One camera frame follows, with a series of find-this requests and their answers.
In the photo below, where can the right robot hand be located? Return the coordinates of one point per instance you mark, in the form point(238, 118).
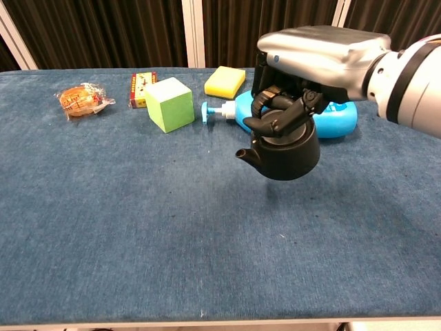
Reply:
point(310, 72)

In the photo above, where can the black round container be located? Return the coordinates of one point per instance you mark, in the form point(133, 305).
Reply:
point(280, 151)

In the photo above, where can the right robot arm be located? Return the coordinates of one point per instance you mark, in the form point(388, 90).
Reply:
point(406, 82)

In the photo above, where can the blue detergent pump bottle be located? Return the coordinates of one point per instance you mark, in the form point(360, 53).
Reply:
point(275, 113)

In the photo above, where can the yellow sponge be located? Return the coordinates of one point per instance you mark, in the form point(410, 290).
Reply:
point(224, 82)

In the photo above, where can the green cube block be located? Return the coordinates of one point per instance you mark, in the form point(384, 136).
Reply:
point(169, 105)

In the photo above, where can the red yellow snack box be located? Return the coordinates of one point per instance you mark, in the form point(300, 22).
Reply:
point(141, 88)

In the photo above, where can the blue table cloth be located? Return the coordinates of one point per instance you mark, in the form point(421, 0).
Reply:
point(172, 224)

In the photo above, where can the wrapped round pastry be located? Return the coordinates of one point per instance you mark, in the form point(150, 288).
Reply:
point(81, 100)

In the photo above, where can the white curtain frame post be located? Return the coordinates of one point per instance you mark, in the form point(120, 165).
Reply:
point(15, 41)
point(193, 32)
point(340, 13)

